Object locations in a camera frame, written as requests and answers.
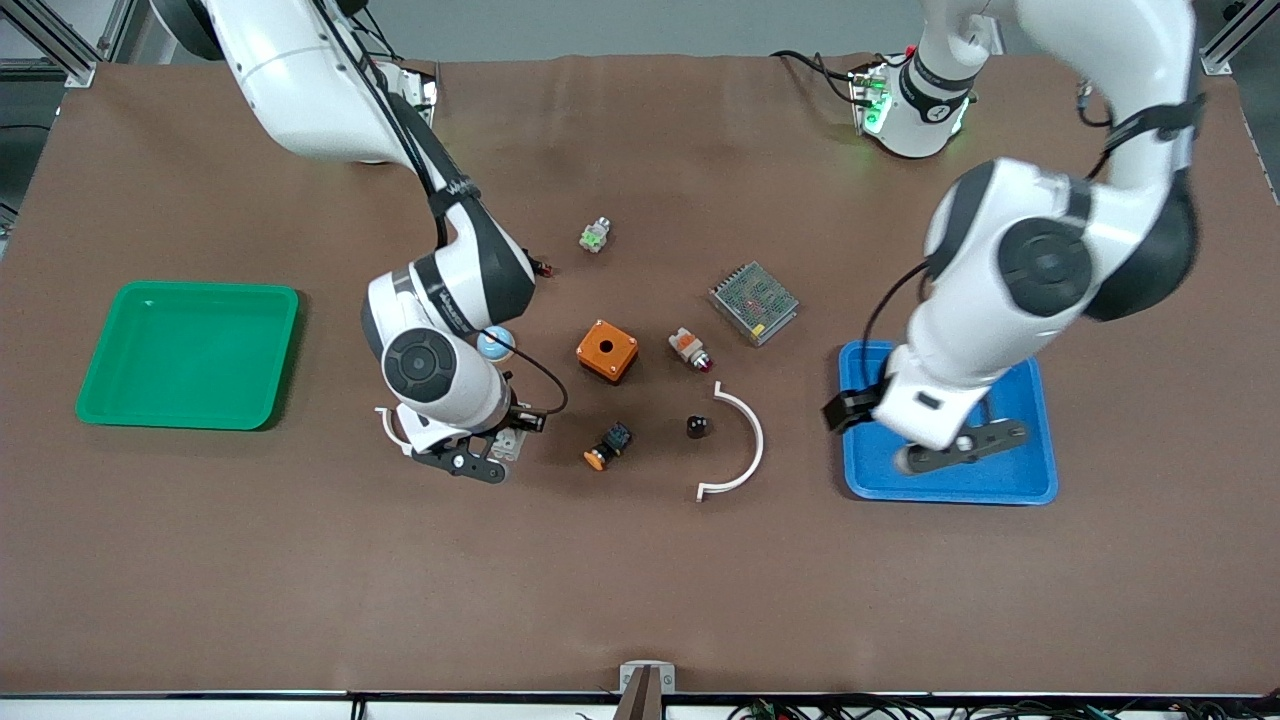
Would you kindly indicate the aluminium frame profile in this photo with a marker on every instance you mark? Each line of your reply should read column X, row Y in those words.
column 60, row 45
column 1240, row 35

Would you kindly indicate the green white switch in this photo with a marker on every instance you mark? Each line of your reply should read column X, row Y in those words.
column 595, row 235

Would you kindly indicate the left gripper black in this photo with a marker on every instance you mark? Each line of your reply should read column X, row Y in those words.
column 848, row 408

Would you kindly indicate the orange push button switch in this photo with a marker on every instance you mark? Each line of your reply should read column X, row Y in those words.
column 608, row 446

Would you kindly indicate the red push button switch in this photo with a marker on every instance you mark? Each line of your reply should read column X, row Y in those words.
column 686, row 346

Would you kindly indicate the green plastic tray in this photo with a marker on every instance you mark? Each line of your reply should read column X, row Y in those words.
column 185, row 355

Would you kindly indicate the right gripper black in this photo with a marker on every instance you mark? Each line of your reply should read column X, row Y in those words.
column 522, row 419

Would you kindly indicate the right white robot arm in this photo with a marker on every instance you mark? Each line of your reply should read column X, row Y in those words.
column 290, row 80

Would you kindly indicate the small white curved clamp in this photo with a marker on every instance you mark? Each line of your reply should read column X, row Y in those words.
column 388, row 428

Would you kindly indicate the light blue dome buzzer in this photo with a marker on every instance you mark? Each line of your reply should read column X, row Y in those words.
column 498, row 345

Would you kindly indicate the orange button box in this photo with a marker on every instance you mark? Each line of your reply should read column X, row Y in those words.
column 607, row 350

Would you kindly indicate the large white curved clamp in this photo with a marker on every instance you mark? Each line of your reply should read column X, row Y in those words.
column 757, row 440

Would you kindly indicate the blue plastic tray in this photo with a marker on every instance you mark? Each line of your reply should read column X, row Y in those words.
column 1010, row 480

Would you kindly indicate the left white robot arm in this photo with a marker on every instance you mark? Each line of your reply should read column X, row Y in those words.
column 1040, row 265

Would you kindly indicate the grey metal table bracket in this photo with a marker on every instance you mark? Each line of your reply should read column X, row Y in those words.
column 647, row 680

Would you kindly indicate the small black cylindrical capacitor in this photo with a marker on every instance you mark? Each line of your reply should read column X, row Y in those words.
column 698, row 426

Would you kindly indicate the metal mesh power supply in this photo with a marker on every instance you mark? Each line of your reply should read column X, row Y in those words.
column 755, row 300

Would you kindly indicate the white circuit breaker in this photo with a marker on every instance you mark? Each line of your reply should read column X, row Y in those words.
column 512, row 445

